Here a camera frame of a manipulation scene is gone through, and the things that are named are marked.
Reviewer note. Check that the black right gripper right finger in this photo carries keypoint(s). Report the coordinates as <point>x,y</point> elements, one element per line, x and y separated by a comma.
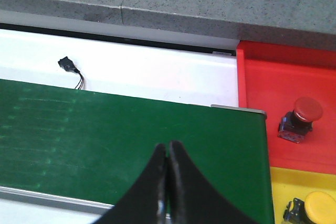
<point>193,199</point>

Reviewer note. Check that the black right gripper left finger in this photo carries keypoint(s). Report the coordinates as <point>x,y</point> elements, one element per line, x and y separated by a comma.
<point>145,201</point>

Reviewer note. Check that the red push button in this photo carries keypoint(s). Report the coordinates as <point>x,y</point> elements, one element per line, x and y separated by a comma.
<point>296,124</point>

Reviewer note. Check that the yellow push button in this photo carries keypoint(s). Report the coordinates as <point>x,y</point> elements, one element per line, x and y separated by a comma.
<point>318,207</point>

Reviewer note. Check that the green conveyor belt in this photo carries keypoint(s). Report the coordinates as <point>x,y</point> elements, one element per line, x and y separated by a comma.
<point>131,134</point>

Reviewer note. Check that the yellow plastic tray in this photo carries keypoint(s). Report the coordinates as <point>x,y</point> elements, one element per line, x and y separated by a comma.
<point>288,184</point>

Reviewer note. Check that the red plastic tray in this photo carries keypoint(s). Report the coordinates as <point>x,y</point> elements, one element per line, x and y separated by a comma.
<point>271,78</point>

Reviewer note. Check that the grey granite counter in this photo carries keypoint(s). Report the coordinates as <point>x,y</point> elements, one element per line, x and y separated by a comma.
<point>302,23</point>

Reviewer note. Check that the black cable connector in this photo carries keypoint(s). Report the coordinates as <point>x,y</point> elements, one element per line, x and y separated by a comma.
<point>69,66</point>

